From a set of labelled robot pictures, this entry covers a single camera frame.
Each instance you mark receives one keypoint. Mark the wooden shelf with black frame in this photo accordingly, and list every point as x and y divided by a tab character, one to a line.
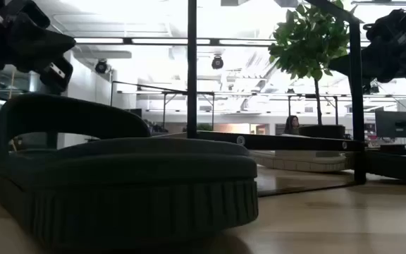
287	141

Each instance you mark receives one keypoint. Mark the grey slide sandal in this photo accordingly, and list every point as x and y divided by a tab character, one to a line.
294	162

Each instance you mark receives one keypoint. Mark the potted green leafy tree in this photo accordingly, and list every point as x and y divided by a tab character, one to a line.
305	42

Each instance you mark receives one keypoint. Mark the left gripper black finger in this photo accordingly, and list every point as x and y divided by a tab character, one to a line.
58	83
37	44

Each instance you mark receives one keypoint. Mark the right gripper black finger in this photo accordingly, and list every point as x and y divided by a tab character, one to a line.
384	26
379	63

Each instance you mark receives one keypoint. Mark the black ceiling spotlight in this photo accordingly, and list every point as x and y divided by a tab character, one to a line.
217	63
101	66

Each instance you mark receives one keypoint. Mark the person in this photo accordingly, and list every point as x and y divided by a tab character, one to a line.
292	126

